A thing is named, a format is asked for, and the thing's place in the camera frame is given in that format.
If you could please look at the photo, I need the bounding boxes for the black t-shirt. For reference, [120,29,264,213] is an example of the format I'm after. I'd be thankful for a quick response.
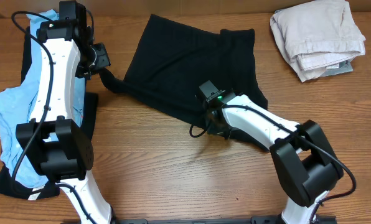
[98,14,269,152]

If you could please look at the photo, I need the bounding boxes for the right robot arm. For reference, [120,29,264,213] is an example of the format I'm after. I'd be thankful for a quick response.
[202,90,344,223]

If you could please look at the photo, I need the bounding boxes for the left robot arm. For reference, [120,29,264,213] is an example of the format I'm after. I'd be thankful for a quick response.
[12,1,116,223]

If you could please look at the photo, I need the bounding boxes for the light blue shirt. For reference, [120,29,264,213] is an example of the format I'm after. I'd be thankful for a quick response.
[0,14,85,189]

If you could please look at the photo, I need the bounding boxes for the folded beige trousers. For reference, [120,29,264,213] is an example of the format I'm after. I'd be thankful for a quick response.
[270,0,365,82]

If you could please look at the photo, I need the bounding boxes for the folded grey garment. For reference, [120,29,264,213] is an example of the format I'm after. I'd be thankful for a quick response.
[321,60,353,77]

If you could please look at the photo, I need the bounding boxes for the black garment under pile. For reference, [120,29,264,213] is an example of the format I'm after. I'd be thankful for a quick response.
[0,26,99,200]

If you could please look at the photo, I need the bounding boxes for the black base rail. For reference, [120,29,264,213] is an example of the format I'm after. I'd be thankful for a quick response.
[60,215,339,224]

